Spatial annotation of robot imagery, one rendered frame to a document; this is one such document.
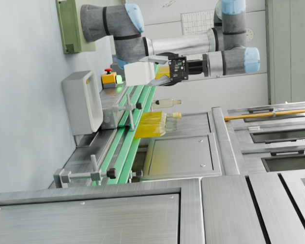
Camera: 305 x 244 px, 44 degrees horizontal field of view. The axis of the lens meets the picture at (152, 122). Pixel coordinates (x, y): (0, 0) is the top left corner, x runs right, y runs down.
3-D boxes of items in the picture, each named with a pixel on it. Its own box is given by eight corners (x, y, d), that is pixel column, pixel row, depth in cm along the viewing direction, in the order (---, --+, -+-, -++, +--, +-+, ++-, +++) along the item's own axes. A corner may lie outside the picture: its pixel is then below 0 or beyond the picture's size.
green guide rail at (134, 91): (115, 111, 168) (133, 110, 167) (115, 109, 168) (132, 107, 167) (150, 52, 333) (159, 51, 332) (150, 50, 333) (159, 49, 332)
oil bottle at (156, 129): (121, 140, 177) (166, 136, 174) (119, 129, 175) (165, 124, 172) (123, 135, 182) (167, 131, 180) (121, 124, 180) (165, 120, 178)
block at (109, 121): (100, 130, 167) (116, 129, 166) (97, 110, 164) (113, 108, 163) (102, 128, 170) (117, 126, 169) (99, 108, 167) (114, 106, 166)
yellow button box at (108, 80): (102, 88, 203) (115, 87, 203) (100, 75, 201) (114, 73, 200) (105, 85, 210) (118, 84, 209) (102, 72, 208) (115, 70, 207)
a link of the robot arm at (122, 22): (110, 4, 157) (142, 1, 155) (115, 37, 162) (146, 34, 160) (104, 6, 146) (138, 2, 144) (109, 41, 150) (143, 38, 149)
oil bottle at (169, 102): (142, 110, 254) (181, 106, 251) (141, 101, 254) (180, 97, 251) (144, 109, 260) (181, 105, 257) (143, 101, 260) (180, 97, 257)
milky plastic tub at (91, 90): (73, 136, 149) (95, 133, 147) (62, 80, 141) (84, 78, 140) (84, 121, 165) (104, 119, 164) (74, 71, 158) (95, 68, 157)
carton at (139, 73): (124, 65, 109) (144, 63, 108) (136, 62, 132) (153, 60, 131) (126, 86, 110) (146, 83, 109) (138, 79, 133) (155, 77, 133)
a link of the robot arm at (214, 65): (219, 51, 118) (221, 76, 120) (205, 52, 119) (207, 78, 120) (221, 51, 111) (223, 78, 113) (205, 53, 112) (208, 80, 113)
